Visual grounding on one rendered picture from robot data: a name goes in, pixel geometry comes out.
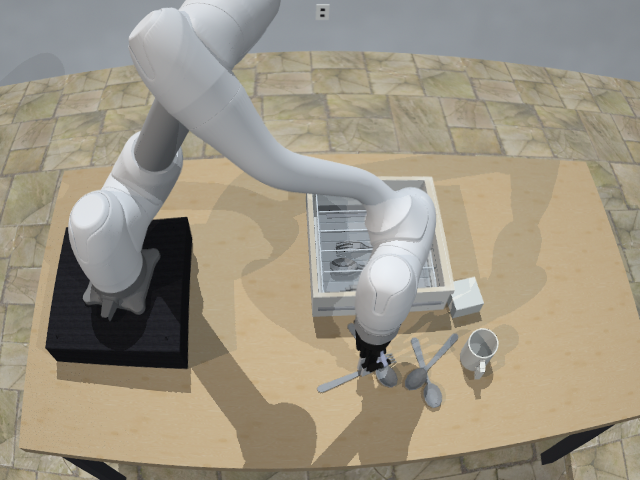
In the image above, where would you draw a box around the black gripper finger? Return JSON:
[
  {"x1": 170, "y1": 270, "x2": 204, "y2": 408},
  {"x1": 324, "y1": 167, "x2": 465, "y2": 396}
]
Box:
[
  {"x1": 356, "y1": 336, "x2": 366, "y2": 370},
  {"x1": 361, "y1": 349, "x2": 391, "y2": 377}
]

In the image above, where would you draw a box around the grey mug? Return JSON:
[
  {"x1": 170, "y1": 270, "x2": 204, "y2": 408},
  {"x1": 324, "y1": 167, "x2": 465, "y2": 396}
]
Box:
[{"x1": 460, "y1": 328, "x2": 499, "y2": 379}]

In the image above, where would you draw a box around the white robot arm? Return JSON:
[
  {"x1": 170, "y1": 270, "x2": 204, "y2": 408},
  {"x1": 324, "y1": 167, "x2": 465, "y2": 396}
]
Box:
[{"x1": 68, "y1": 0, "x2": 436, "y2": 345}]

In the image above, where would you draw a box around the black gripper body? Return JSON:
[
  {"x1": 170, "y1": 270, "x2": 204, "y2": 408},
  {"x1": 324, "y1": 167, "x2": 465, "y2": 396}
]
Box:
[{"x1": 356, "y1": 331, "x2": 392, "y2": 357}]

